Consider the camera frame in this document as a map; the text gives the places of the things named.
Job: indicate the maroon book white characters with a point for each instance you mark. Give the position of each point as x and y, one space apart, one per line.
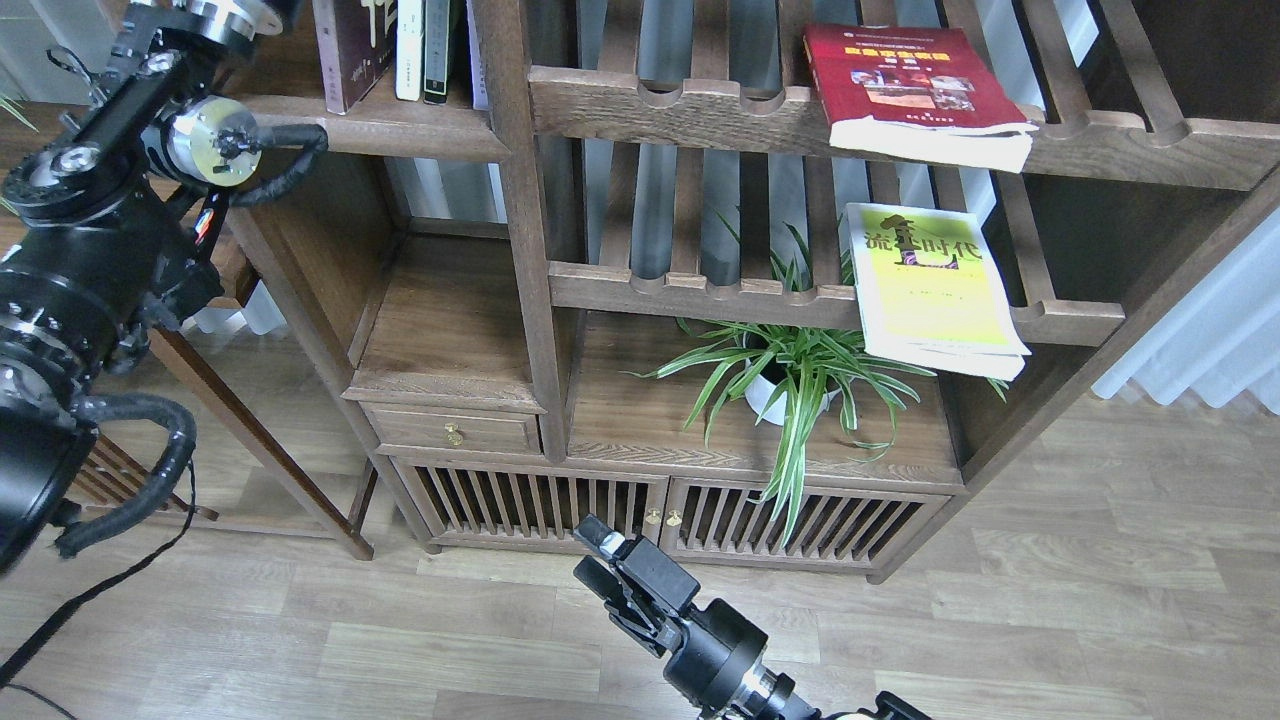
355 40

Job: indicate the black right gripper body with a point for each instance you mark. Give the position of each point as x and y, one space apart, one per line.
715 654

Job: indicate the spider plant green leaves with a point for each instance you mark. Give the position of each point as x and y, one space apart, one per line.
833 365

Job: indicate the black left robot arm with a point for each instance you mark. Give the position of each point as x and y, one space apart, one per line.
123 211

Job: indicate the pale upright book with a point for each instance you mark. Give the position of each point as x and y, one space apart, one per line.
479 90

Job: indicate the white plant pot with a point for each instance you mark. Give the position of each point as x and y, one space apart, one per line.
772 376

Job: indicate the red book on shelf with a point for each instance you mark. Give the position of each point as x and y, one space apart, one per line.
921 94

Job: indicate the white curtain right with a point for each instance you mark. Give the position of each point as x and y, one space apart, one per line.
1220 342

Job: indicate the dark wooden bookshelf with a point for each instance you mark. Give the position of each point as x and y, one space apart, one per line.
482 290

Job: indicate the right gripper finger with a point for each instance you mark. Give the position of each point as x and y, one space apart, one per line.
603 540
602 582

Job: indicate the white upright book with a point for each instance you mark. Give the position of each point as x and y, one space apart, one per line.
410 29

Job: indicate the yellow green book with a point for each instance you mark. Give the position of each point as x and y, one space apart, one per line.
929 293

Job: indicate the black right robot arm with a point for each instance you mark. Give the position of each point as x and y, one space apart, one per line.
810 705

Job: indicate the wooden side table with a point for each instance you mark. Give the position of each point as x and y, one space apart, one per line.
38 124

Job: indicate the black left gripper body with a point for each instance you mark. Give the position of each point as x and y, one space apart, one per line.
232 20

